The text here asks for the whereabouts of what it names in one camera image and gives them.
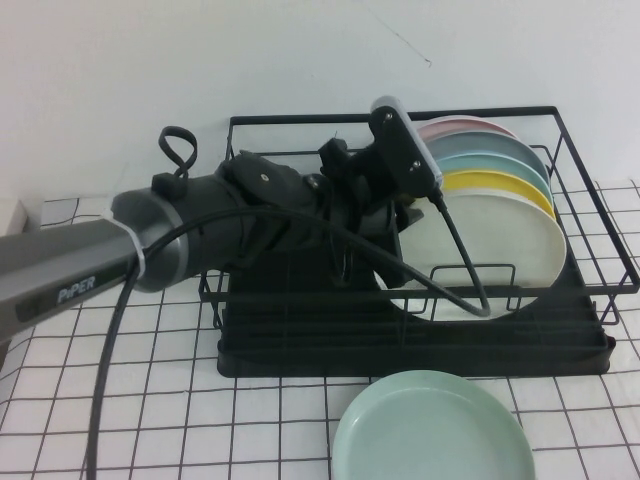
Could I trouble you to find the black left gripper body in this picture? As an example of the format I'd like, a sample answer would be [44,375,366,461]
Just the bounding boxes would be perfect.
[318,138,404,287]

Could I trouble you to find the grey plate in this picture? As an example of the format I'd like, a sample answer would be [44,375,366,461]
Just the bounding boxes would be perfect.
[424,130,551,174]

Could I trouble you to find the white zip tie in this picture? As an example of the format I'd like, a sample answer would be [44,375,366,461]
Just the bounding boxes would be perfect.
[102,208,150,275]

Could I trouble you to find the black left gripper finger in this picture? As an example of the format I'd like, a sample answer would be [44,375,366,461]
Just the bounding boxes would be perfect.
[396,197,427,231]

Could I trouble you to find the teal plate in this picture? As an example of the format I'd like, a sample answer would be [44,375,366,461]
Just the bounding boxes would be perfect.
[433,153,554,197]

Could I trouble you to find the white plate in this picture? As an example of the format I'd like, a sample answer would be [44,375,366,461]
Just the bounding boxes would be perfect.
[385,192,569,322]

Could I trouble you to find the black wire dish rack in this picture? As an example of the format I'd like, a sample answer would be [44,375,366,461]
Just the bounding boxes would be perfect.
[199,105,640,332]

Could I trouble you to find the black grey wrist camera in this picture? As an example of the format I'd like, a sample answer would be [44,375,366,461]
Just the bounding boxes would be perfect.
[368,94,446,202]

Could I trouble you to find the white grey box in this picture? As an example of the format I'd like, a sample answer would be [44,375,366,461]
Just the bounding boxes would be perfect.
[0,198,44,236]

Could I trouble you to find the white black-grid tablecloth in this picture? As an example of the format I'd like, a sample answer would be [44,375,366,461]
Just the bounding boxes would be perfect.
[0,182,640,480]

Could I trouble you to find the black camera cable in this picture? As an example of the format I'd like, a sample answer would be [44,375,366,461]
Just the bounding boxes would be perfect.
[83,185,492,480]

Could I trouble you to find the pink plate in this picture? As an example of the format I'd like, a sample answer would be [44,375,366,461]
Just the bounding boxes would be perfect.
[413,115,521,142]

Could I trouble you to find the mint green plate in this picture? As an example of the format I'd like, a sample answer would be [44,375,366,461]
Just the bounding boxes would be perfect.
[332,369,538,480]

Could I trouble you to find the yellow plate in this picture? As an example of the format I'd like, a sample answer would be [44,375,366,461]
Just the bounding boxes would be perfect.
[441,169,559,221]

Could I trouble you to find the black plastic drip tray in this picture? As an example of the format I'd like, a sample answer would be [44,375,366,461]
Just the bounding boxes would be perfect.
[218,171,615,378]

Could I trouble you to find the black cable loop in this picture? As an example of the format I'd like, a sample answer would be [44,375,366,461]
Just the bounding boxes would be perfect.
[151,125,198,202]

